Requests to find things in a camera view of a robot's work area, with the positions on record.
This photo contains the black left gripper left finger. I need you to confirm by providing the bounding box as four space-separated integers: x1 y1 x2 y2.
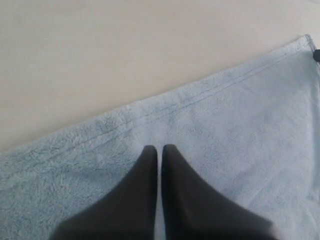
51 145 158 240

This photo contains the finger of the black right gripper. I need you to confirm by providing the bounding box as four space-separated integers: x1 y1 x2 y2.
313 49 320 62

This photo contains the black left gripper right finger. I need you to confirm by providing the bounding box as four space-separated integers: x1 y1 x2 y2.
161 144 278 240

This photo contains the light blue fluffy towel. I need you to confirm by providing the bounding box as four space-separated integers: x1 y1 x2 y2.
0 34 320 240

